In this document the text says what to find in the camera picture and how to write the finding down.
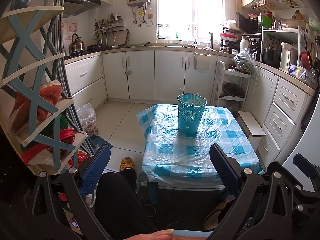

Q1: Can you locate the person left hand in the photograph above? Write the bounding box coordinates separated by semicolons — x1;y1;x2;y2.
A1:
125;229;206;240

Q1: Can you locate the yellow patterned slipper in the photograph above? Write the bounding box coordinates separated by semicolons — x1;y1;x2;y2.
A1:
119;157;136;173

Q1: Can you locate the blue white shelf rack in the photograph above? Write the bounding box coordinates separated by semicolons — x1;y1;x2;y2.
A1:
1;6;87;175

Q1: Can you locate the floral plastic bag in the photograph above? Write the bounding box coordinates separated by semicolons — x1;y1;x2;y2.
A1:
76;103;99;137

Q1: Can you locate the black wok pan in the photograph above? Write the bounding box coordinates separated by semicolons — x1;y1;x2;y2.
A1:
219;83;245;98

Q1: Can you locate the white rolling trolley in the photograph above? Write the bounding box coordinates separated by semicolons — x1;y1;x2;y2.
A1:
211;60;252;112

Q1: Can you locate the white electric kettle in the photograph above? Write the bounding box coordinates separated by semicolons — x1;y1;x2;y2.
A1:
279;42;298;73

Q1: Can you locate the blue white checkered tablecloth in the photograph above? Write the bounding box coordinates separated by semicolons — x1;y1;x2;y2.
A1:
136;104;263;190

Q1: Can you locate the tall beige chopstick in bundle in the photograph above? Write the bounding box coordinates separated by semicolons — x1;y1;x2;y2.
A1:
197;97;206;106

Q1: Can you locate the turquoise perforated plastic basket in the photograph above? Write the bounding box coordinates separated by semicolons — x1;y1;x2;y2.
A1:
177;93;207;134

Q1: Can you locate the black microwave oven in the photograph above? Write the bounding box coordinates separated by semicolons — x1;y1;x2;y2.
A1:
236;12;262;34

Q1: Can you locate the steel kettle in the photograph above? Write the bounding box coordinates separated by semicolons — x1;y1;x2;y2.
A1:
68;33;85;54

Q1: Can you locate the range hood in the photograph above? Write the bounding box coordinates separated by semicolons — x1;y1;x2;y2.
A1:
63;0;101;18

